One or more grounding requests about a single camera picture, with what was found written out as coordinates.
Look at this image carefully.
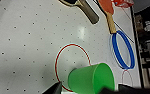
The black ping-pong paddle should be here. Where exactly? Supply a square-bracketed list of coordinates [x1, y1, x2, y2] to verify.
[58, 0, 101, 25]

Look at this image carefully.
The small green cup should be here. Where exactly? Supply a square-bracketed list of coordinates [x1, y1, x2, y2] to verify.
[67, 62, 116, 94]

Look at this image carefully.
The orange ping-pong paddle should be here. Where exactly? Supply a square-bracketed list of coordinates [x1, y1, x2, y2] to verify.
[97, 0, 119, 35]

